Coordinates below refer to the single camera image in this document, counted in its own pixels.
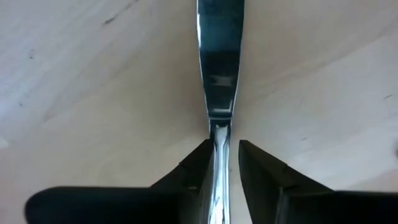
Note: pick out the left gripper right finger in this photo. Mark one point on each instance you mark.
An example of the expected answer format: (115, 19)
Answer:
(342, 208)

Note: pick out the silver table knife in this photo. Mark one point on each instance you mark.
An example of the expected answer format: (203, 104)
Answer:
(220, 62)

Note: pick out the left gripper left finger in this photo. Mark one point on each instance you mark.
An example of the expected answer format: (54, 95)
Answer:
(109, 207)

